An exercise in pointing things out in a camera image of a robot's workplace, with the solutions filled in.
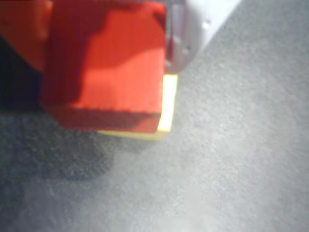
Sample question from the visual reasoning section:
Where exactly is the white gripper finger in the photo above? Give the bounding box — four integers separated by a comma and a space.
165, 0, 242, 74

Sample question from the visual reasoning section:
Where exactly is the yellow cube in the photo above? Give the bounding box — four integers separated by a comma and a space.
98, 73, 179, 142

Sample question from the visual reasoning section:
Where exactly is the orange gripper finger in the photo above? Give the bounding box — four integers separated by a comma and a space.
0, 0, 53, 71

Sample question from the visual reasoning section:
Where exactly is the red cube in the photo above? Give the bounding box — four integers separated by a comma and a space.
40, 0, 168, 134

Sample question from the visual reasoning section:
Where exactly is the black table mat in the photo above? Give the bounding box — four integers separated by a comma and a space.
0, 0, 309, 232

